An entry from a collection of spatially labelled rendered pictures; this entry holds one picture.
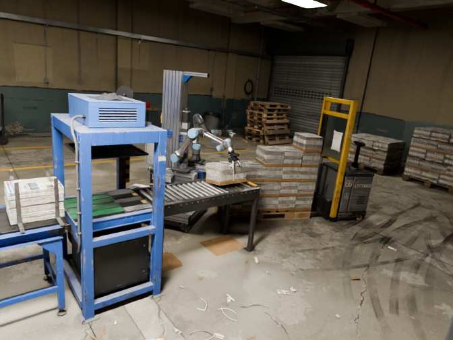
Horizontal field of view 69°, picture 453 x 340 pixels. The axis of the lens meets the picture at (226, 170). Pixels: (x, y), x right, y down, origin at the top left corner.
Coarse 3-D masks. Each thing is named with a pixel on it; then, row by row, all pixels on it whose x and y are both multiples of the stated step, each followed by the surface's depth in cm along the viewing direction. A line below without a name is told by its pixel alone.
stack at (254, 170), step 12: (252, 168) 465; (264, 168) 470; (276, 168) 476; (288, 168) 482; (300, 168) 488; (264, 192) 482; (276, 192) 487; (288, 192) 493; (240, 204) 477; (264, 204) 488; (276, 204) 494; (288, 204) 499; (240, 216) 497; (288, 216) 505
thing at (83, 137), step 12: (84, 132) 229; (84, 144) 231; (84, 156) 233; (84, 168) 235; (84, 180) 238; (84, 192) 240; (84, 204) 242; (84, 216) 245; (84, 228) 247; (84, 240) 250; (84, 252) 252; (84, 264) 255; (84, 276) 258; (84, 288) 260; (84, 300) 264; (84, 312) 267
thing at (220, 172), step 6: (210, 168) 379; (216, 168) 369; (222, 168) 366; (228, 168) 371; (210, 174) 381; (216, 174) 372; (222, 174) 368; (228, 174) 372; (216, 180) 372; (222, 180) 369; (228, 180) 373
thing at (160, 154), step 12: (156, 144) 270; (156, 156) 272; (156, 168) 274; (156, 180) 276; (156, 192) 278; (156, 204) 281; (156, 216) 284; (156, 228) 287; (156, 240) 291; (156, 252) 294; (156, 264) 298; (156, 276) 301; (156, 288) 305
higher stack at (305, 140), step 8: (296, 136) 504; (304, 136) 481; (312, 136) 482; (320, 136) 489; (296, 144) 503; (304, 144) 482; (312, 144) 481; (320, 144) 486; (304, 152) 482; (312, 152) 485; (304, 160) 485; (312, 160) 489; (304, 168) 489; (312, 168) 493; (304, 176) 493; (312, 176) 496; (304, 184) 497; (312, 184) 501; (304, 192) 501; (312, 192) 506; (296, 200) 502; (304, 200) 506; (296, 216) 509; (304, 216) 514
